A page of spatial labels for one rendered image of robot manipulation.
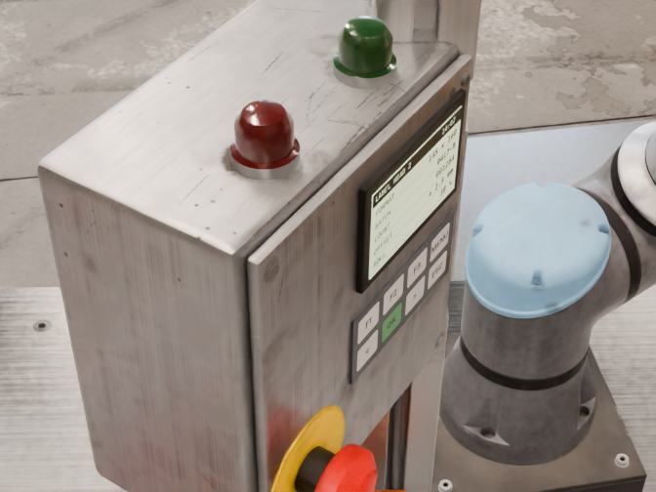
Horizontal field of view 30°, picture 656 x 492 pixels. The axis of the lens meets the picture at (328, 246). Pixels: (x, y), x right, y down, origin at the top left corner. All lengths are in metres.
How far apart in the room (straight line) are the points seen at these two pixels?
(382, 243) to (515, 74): 2.68
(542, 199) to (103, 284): 0.64
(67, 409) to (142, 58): 2.07
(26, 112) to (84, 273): 2.60
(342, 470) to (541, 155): 1.05
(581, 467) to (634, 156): 0.29
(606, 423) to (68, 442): 0.51
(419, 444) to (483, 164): 0.84
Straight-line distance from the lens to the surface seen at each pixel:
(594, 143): 1.57
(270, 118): 0.44
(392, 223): 0.51
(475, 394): 1.13
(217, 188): 0.45
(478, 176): 1.49
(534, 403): 1.12
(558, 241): 1.03
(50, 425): 1.23
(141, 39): 3.30
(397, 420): 0.70
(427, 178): 0.52
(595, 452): 1.18
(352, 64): 0.49
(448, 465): 1.15
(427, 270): 0.57
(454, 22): 0.52
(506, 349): 1.07
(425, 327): 0.61
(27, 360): 1.29
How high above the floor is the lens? 1.76
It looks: 42 degrees down
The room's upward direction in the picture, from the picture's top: straight up
